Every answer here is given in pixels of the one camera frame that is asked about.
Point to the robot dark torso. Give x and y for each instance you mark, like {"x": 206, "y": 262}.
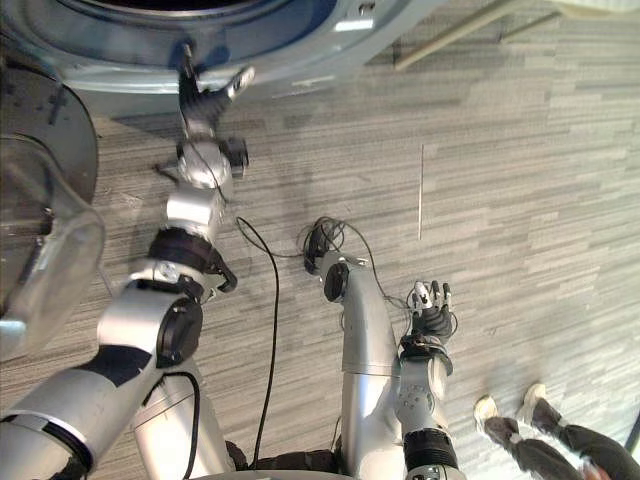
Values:
{"x": 290, "y": 465}

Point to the robot right leg silver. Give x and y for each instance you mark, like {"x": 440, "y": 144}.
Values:
{"x": 362, "y": 345}

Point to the robot leg silver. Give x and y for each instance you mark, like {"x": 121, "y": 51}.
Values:
{"x": 362, "y": 345}
{"x": 167, "y": 425}

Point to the beige wooden strip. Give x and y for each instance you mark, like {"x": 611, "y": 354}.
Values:
{"x": 465, "y": 32}

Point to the robot left arm silver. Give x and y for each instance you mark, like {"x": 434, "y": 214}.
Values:
{"x": 130, "y": 320}

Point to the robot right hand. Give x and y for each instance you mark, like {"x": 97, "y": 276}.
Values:
{"x": 434, "y": 320}

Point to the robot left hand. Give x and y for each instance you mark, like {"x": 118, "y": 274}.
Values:
{"x": 196, "y": 100}

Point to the person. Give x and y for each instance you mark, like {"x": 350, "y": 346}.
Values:
{"x": 545, "y": 440}

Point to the washing machine grey blue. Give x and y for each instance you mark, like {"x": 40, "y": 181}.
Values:
{"x": 150, "y": 45}

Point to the robot right arm silver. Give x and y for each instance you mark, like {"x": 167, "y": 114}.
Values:
{"x": 419, "y": 395}

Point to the robot left leg silver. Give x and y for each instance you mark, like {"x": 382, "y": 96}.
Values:
{"x": 167, "y": 425}

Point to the washing machine glass door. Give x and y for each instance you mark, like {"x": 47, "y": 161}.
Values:
{"x": 45, "y": 210}

